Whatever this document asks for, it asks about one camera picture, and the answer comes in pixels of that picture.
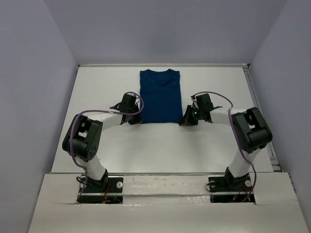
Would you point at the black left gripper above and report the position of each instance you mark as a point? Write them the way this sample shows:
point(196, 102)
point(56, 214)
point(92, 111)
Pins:
point(134, 117)

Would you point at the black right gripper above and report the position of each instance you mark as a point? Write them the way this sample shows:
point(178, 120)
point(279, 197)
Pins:
point(187, 120)

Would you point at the blue printed t shirt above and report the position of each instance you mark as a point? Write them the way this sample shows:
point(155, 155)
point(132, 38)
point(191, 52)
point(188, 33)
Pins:
point(161, 93)

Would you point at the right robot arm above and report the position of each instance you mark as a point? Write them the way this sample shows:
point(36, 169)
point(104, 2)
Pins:
point(251, 133)

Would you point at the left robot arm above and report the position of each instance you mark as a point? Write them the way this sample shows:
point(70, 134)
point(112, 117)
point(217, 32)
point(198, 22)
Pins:
point(82, 139)

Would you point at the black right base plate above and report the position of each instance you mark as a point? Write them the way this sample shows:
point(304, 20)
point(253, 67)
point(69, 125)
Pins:
point(220, 193)

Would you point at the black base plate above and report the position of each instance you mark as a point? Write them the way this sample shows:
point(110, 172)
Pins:
point(108, 191)
point(220, 193)

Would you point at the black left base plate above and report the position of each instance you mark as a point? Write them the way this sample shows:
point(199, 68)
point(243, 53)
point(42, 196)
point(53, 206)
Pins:
point(108, 191)

